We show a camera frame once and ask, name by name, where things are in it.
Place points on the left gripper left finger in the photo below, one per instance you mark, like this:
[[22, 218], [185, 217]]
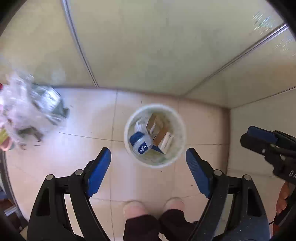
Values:
[[95, 171]]

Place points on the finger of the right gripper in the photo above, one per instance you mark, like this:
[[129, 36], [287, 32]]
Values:
[[254, 144], [261, 134]]

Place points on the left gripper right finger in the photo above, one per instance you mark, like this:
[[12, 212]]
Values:
[[201, 170]]

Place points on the white blue carton box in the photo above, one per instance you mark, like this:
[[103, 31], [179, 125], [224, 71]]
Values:
[[165, 143]]

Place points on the blue round container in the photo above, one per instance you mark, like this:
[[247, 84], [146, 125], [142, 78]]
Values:
[[141, 142]]

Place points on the white tissue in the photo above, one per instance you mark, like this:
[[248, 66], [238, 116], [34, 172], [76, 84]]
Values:
[[141, 125]]

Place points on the small brown cardboard box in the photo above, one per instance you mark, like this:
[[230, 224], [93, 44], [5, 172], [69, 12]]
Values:
[[156, 126]]

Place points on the white plastic trash bin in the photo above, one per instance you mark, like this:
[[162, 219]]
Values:
[[171, 118]]

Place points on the person's right hand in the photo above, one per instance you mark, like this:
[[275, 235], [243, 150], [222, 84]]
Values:
[[282, 198]]

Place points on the right pink slipper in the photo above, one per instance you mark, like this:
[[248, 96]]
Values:
[[174, 204]]

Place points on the clear plastic bag on floor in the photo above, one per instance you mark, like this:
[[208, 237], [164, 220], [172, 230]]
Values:
[[28, 109]]

